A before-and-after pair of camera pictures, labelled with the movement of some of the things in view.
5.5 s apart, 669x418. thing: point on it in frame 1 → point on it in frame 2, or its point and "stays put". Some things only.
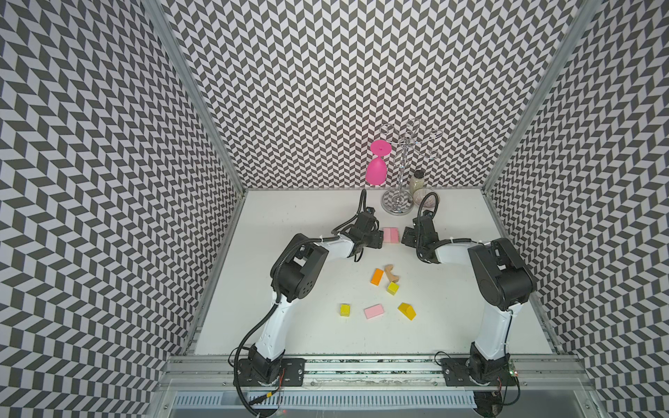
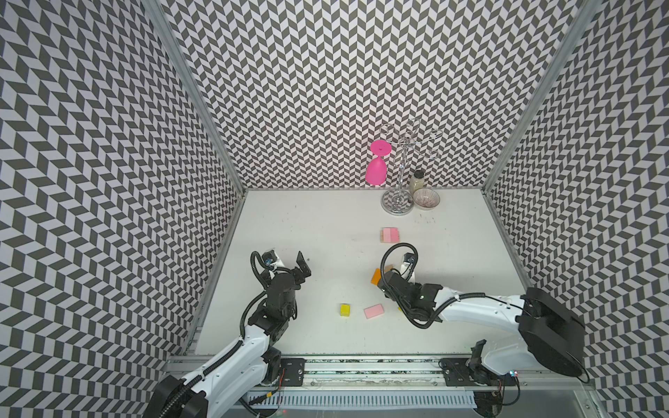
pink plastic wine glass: [376, 170] stays put
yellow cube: [344, 310] stays put
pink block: [395, 235] stays put
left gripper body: [375, 239] → [299, 278]
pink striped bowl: [429, 201] stays put
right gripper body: [410, 238] → [395, 285]
